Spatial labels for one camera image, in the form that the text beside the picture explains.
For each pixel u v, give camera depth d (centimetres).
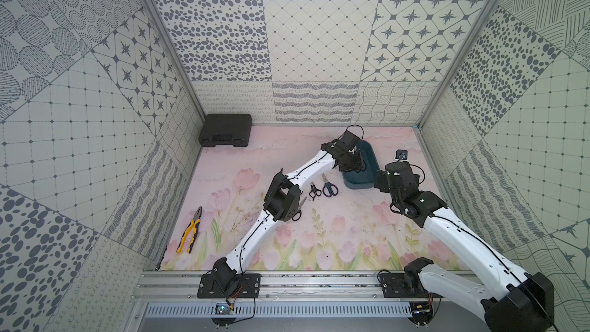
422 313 73
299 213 90
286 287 76
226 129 117
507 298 38
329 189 98
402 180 58
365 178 95
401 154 68
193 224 86
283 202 65
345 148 80
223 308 72
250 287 73
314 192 96
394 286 73
